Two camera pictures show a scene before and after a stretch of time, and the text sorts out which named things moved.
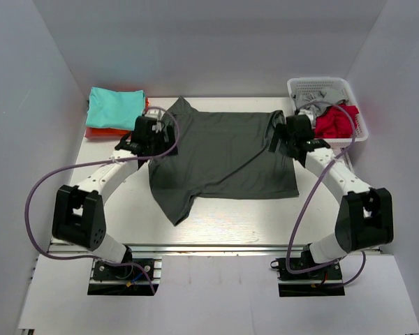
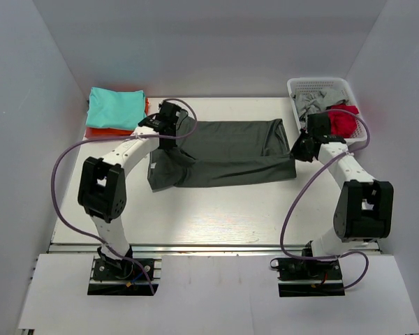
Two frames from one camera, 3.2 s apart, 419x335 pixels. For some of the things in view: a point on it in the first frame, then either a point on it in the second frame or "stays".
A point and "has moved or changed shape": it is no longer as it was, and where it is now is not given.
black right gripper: (281, 132) → (296, 151)
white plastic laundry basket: (360, 131) stays
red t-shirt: (337, 121) stays
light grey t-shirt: (311, 102) stays
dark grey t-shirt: (221, 155) has moved or changed shape
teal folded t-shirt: (108, 108) stays
